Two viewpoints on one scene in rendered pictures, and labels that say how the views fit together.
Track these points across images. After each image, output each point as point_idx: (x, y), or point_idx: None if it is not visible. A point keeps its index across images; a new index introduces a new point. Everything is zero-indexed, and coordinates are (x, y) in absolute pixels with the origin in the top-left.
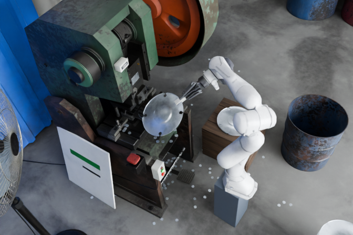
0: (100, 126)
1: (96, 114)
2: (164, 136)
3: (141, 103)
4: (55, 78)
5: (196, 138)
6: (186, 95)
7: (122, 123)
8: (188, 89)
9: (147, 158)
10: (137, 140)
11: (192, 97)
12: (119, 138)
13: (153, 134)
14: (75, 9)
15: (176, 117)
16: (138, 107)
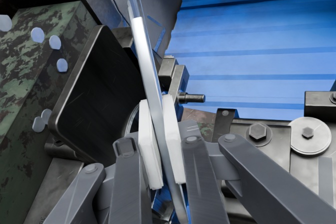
0: (181, 115)
1: (210, 133)
2: (5, 91)
3: (157, 190)
4: None
5: None
6: (193, 149)
7: (175, 103)
8: (290, 179)
9: None
10: (131, 42)
11: (59, 201)
12: (159, 66)
13: (137, 8)
14: None
15: None
16: (162, 168)
